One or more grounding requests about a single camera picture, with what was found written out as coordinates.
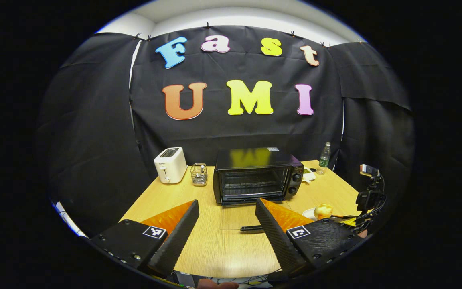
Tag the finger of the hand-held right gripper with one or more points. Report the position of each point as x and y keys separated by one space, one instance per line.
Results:
x=341 y=217

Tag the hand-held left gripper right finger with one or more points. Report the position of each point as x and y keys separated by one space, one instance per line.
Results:
x=277 y=241

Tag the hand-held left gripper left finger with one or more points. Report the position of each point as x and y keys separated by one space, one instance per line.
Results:
x=177 y=241

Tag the yellow bread bun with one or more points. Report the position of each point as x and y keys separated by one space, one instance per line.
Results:
x=323 y=210

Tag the black electric oven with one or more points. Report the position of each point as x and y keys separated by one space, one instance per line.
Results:
x=223 y=160

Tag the white divided dish with beans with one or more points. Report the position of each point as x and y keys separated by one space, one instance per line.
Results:
x=308 y=176

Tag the clear plastic water bottle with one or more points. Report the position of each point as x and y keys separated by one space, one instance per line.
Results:
x=324 y=160

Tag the white toaster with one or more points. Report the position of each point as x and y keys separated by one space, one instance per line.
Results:
x=171 y=166

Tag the white pipe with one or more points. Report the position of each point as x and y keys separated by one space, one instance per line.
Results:
x=68 y=220

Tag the black backdrop cloth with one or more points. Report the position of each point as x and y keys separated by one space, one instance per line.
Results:
x=235 y=132

